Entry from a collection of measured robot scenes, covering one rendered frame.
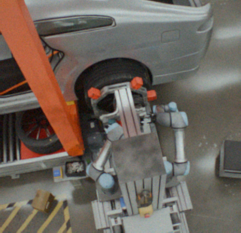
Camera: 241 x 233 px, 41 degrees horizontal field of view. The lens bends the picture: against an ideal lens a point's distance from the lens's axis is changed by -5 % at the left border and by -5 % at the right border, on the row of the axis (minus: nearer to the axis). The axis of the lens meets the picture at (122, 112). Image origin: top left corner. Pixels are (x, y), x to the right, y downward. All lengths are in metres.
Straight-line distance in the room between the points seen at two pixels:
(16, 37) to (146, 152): 0.99
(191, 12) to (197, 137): 1.72
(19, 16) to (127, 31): 1.19
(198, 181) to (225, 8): 2.89
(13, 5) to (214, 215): 2.96
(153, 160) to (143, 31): 1.40
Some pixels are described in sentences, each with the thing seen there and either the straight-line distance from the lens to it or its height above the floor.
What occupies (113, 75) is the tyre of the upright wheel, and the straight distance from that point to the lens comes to 3.07.
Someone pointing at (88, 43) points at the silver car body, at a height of 1.56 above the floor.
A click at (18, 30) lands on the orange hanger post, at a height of 2.36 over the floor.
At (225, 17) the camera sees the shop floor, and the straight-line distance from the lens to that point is 5.37.
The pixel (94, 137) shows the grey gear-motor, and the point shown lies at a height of 0.41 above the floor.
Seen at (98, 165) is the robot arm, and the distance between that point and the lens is 2.77.
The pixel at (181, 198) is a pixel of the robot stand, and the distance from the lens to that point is 3.02.
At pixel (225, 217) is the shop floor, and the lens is 3.81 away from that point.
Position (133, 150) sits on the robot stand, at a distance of 1.76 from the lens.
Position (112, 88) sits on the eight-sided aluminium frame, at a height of 1.09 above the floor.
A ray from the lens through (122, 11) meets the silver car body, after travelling 2.75.
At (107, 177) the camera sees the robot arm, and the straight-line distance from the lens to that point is 2.76.
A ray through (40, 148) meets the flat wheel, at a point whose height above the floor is 0.45.
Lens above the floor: 3.65
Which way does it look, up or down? 60 degrees down
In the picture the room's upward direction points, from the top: 9 degrees counter-clockwise
